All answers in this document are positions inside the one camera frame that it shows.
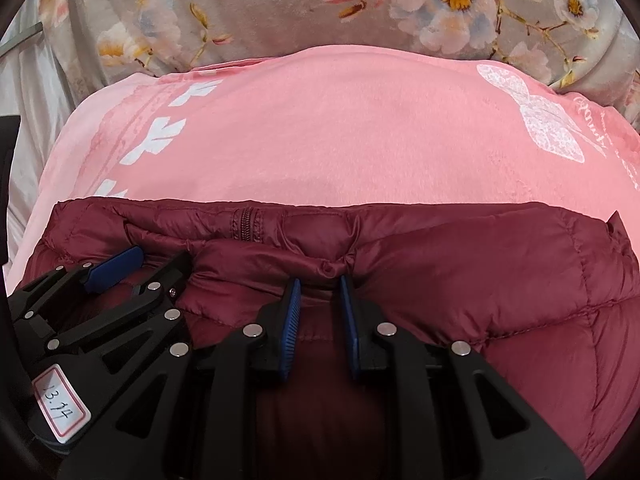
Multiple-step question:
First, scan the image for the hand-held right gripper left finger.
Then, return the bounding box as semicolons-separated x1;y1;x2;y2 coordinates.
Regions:
57;278;302;480

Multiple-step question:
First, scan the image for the grey metal bar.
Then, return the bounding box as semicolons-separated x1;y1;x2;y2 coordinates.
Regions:
0;27;43;59

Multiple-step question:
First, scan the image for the white satin curtain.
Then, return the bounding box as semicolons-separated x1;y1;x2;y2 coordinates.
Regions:
0;5;76;261

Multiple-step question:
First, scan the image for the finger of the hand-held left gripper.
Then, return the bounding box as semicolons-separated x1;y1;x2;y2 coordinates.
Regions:
12;246;144;318
30;251;196;361

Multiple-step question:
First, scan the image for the pink printed blanket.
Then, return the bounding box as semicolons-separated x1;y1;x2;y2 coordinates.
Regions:
22;45;640;266

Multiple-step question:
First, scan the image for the maroon puffer jacket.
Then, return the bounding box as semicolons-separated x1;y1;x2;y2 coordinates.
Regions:
22;199;640;480

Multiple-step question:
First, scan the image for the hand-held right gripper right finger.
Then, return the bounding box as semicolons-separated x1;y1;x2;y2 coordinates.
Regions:
340;275;587;480

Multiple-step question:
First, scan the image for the grey floral blanket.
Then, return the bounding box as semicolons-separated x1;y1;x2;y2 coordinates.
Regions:
37;0;640;128

